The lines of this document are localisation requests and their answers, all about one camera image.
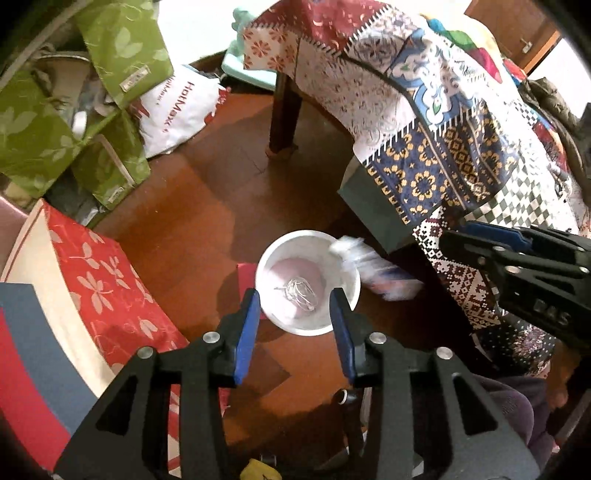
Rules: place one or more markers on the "person's purple trouser leg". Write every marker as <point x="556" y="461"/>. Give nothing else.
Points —
<point x="517" y="406"/>

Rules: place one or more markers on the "patchwork printed tablecloth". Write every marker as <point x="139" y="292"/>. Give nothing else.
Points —
<point x="415" y="138"/>

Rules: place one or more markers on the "red floral storage box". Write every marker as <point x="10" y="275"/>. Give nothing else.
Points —
<point x="106" y="286"/>

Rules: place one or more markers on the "person's right hand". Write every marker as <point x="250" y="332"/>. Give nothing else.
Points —
<point x="561" y="374"/>

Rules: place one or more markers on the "green leaf-print storage box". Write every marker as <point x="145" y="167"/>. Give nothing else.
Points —
<point x="111" y="161"/>
<point x="120" y="46"/>

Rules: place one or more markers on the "colourful fleece blanket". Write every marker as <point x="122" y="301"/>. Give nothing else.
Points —
<point x="466" y="41"/>

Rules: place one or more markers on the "white plastic bag red print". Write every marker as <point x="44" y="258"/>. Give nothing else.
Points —
<point x="175" y="115"/>

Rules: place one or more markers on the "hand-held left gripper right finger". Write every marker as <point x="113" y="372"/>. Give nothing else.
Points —
<point x="344" y="341"/>

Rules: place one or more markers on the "teal cloth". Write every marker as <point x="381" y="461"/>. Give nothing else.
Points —
<point x="240" y="64"/>

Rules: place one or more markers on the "dark green box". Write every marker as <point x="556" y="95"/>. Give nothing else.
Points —
<point x="374" y="207"/>

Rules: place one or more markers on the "brown wooden door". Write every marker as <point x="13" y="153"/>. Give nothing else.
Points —
<point x="508" y="23"/>

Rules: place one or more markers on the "dark wooden table leg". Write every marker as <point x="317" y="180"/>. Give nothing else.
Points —
<point x="284" y="115"/>

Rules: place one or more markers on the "brown padded jacket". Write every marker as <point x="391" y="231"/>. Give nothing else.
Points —
<point x="549" y="110"/>

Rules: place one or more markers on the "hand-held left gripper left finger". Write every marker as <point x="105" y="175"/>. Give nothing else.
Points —
<point x="244" y="337"/>

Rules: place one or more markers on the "small yellow item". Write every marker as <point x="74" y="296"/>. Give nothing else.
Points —
<point x="256" y="470"/>

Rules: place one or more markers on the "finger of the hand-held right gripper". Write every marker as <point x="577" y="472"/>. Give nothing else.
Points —
<point x="503" y="233"/>
<point x="466" y="244"/>

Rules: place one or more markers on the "crumpled clear wrapper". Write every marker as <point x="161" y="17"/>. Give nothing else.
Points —
<point x="295" y="293"/>

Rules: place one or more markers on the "white blue plastic packet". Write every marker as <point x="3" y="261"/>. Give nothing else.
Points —
<point x="369" y="272"/>

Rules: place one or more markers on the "white plastic bucket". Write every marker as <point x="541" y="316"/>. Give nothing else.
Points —
<point x="286" y="249"/>

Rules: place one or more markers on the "small red item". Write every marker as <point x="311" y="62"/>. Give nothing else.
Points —
<point x="245" y="277"/>

